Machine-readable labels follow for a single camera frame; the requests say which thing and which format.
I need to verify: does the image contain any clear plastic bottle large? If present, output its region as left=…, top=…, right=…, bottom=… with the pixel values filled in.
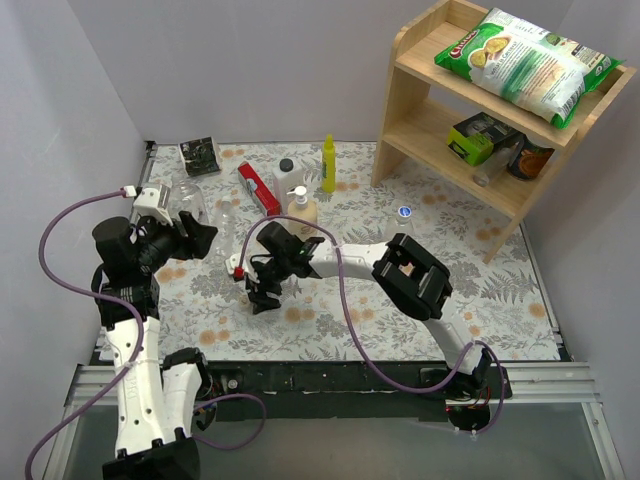
left=385, top=209, right=415, bottom=240

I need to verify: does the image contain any blue bottle cap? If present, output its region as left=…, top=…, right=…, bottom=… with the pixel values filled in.
left=398, top=206, right=412, bottom=218

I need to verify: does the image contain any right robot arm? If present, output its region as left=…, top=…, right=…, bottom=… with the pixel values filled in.
left=233, top=221, right=492, bottom=398

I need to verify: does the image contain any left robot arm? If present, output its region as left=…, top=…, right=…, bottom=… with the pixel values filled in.
left=91, top=211, right=217, bottom=479

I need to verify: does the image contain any beige pump lotion bottle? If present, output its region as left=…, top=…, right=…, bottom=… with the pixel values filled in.
left=287, top=185, right=317, bottom=240

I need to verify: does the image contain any white bottle black cap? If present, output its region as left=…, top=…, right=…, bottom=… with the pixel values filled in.
left=272, top=158, right=305, bottom=213

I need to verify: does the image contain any yellow-green tube bottle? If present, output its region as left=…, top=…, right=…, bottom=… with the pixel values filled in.
left=322, top=134, right=336, bottom=193

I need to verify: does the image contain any clear small bottle on shelf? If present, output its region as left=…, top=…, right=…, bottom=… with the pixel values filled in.
left=472, top=143, right=519, bottom=187

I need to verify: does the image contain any red toothpaste box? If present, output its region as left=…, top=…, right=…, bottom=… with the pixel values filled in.
left=237, top=162, right=281, bottom=217

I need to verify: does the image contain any black patterned box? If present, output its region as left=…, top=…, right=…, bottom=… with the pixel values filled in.
left=178, top=137, right=221, bottom=177

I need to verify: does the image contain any green black box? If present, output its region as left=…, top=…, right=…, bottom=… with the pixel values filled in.
left=446, top=112, right=520, bottom=167

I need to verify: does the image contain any wooden shelf unit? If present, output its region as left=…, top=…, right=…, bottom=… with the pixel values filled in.
left=371, top=1, right=636, bottom=262

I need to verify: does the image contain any tin can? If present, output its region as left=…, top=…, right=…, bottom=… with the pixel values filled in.
left=507, top=136, right=555, bottom=180

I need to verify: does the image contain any green chips bag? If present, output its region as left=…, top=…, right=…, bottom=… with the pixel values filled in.
left=434, top=8, right=622, bottom=129

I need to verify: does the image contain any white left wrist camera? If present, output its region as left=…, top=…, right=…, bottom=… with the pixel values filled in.
left=133, top=183, right=172, bottom=225

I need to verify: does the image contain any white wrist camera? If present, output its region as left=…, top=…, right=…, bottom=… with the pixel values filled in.
left=133, top=183, right=172, bottom=225
left=224, top=253, right=258, bottom=282

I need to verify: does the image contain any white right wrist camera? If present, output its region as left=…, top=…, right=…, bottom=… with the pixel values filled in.
left=224, top=253, right=258, bottom=282

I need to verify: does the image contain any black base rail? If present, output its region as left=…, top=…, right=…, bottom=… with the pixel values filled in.
left=199, top=359, right=476, bottom=424

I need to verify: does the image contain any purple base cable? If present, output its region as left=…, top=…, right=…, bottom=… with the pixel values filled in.
left=192, top=393, right=268, bottom=451

